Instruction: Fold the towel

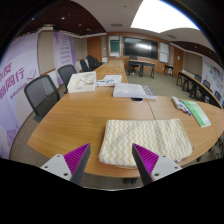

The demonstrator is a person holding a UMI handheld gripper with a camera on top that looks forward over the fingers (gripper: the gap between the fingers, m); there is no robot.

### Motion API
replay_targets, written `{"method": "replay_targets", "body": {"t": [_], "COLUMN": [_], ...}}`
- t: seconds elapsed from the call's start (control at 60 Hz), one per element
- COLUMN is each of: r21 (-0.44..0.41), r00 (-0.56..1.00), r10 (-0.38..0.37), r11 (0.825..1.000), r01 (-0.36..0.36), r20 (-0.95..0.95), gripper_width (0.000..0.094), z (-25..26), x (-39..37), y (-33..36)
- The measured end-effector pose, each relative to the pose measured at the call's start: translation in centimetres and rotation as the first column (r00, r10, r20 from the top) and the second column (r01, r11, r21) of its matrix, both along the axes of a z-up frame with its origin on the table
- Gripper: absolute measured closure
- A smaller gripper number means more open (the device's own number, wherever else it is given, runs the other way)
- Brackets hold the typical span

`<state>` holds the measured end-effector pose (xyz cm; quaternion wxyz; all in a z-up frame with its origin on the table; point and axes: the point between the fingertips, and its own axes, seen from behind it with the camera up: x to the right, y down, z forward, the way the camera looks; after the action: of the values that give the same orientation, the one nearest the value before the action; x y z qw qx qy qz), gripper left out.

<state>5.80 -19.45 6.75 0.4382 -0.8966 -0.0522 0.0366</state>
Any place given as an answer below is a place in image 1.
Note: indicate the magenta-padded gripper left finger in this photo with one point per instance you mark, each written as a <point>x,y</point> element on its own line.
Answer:
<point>77,159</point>

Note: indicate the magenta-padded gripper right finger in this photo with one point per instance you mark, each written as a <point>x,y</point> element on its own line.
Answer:
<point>146,160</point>

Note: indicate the yellow zigzag striped towel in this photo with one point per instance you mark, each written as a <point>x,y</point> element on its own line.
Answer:
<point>150,136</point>

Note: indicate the round black disc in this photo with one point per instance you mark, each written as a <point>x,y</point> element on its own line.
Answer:
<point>137,99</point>

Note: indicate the red marker pen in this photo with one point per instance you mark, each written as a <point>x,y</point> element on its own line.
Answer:
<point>182,108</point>

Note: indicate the blue marker pen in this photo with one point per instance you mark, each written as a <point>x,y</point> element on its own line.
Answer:
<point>186,108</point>

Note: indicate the white whiteboard eraser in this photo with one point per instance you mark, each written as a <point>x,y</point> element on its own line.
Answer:
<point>176,101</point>

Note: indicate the green booklet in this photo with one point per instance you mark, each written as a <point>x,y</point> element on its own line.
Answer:
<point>197,113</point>

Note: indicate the black mesh office chair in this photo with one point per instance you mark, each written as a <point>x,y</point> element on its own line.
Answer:
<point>66,74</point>
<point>39,95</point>

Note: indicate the open white cardboard box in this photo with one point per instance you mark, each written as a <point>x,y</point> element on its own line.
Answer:
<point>81,83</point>

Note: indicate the small blue white box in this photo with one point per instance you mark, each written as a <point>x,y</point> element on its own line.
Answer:
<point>101,83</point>

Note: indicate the white paper sheet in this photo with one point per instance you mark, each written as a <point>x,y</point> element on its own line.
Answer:
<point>111,79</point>

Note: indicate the long curved wooden table row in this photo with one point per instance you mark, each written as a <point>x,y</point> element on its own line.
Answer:
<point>196,86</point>

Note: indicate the large purple white banner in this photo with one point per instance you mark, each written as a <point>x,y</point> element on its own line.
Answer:
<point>16,86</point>

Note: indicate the black desk chair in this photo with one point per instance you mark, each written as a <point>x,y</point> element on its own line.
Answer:
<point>133,65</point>

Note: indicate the small wooden side table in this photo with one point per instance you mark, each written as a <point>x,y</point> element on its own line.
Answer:
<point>168,66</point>

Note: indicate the dark-legged wooden desk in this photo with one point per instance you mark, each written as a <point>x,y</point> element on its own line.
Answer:
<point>142,63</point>

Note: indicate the row of black chairs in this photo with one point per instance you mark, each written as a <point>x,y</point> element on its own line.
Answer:
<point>206,84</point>

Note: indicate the group of black chairs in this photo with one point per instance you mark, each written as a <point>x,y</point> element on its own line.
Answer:
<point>90,62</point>

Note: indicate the brown wooden door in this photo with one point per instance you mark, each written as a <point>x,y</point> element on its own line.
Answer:
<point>94,48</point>
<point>178,60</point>

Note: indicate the narrow purple white banner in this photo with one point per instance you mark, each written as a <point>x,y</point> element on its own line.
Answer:
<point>64,50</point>

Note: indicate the bright ceiling light panel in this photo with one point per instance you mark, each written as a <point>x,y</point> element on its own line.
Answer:
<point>160,16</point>

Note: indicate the white wall whiteboard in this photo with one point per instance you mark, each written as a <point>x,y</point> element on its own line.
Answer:
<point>164,52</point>

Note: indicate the large black wall screen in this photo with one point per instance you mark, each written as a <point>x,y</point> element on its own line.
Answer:
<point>140,48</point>

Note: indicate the green wall board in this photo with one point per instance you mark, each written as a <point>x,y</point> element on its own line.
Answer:
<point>114,45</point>

